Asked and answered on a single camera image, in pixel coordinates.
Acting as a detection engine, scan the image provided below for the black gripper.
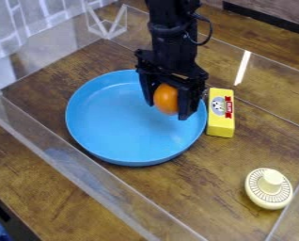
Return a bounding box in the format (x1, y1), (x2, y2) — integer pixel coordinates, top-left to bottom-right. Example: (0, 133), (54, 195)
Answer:
(135, 22), (209, 121)

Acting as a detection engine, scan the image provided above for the orange ball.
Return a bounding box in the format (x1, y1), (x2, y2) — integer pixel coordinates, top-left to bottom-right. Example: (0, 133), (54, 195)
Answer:
(154, 84), (179, 115)

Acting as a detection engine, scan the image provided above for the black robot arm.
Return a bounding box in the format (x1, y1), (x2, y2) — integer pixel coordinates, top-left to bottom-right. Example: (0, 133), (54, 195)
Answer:
(135, 0), (213, 121)

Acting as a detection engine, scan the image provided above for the blue round tray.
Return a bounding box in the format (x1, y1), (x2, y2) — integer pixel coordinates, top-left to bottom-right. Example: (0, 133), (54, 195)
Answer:
(66, 70), (207, 167)

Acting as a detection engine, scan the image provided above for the yellow butter block toy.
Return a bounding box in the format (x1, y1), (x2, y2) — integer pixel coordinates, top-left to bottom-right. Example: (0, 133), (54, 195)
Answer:
(206, 88), (235, 137)

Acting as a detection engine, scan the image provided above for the cream round knob toy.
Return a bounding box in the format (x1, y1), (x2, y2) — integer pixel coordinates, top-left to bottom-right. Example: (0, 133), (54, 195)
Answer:
(246, 168), (293, 210)

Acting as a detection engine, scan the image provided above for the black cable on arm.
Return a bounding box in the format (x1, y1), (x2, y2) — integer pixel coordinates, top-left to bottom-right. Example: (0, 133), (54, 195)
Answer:
(183, 12), (215, 47)

